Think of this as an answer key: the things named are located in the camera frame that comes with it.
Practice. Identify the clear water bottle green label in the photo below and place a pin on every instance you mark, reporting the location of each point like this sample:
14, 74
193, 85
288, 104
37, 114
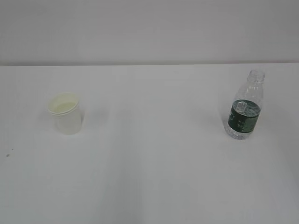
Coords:
246, 107

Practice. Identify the white paper cup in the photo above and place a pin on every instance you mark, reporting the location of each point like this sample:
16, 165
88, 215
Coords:
65, 110

